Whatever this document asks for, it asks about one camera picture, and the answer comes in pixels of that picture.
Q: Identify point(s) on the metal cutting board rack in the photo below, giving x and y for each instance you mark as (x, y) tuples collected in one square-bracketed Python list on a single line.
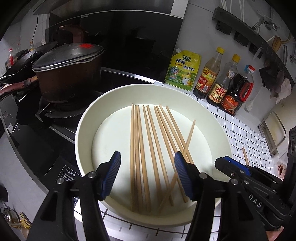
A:
[(274, 132)]

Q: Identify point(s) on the dark hanging rag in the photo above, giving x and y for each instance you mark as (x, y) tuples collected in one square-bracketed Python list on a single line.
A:
[(272, 78)]

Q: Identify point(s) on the clear yellow cap sauce bottle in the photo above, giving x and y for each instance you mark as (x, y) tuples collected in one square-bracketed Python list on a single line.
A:
[(222, 83)]

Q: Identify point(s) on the brown handled frying pan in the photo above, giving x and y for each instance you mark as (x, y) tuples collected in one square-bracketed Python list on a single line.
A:
[(21, 75)]

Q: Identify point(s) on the dark soy sauce jug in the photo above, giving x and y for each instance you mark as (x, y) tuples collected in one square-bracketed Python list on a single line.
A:
[(240, 89)]

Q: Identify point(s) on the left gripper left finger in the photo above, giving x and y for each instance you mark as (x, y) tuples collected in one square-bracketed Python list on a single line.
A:
[(106, 174)]

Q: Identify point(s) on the white dish brush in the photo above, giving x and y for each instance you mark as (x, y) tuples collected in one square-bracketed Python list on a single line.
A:
[(249, 104)]

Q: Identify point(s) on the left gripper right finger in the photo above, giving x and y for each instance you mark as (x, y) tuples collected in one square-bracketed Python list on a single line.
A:
[(189, 180)]

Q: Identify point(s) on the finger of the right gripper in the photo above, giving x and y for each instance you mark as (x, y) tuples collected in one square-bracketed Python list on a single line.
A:
[(233, 165)]

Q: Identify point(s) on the brown pot with lid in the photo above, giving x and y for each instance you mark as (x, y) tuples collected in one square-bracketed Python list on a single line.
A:
[(69, 71)]

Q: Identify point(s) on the black wall utensil rail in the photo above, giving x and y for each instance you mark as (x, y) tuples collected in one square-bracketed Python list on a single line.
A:
[(232, 22)]

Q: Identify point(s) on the yellow cap vinegar bottle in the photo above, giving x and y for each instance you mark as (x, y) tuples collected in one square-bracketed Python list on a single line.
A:
[(208, 75)]

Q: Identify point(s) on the white black checked cloth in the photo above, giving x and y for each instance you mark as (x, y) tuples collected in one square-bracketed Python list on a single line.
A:
[(239, 135)]

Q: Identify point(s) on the white hanging cloth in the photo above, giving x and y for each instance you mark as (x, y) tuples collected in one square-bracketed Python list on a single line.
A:
[(285, 90)]

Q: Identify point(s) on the yellow green seasoning pouch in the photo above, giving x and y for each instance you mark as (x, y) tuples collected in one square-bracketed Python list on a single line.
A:
[(183, 69)]

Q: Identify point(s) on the white round bowl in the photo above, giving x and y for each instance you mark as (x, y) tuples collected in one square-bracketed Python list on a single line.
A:
[(105, 128)]

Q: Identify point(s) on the black gas stove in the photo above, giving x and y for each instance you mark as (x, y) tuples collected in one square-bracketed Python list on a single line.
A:
[(43, 134)]

